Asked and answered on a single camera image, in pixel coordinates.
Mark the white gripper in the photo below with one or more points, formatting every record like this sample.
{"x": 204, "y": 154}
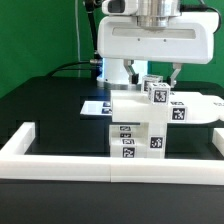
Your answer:
{"x": 155, "y": 30}

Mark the white chair back frame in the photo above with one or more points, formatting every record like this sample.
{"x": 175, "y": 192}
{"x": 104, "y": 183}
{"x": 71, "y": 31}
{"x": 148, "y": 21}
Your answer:
{"x": 182, "y": 107}

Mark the white U-shaped fence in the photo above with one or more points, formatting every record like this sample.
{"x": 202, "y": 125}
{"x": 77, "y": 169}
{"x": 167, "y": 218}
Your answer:
{"x": 15, "y": 163}

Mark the white chair seat part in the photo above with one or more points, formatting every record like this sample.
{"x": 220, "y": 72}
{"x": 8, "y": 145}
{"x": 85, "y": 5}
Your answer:
{"x": 150, "y": 140}

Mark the white sheet with tags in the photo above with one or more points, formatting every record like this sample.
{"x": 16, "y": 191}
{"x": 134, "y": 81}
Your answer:
{"x": 96, "y": 108}

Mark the white tagged cube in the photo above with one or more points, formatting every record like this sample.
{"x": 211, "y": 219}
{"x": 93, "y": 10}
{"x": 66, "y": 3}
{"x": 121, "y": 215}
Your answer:
{"x": 146, "y": 80}
{"x": 158, "y": 93}

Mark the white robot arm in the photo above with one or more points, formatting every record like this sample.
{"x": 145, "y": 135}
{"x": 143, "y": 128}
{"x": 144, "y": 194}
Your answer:
{"x": 113, "y": 74}

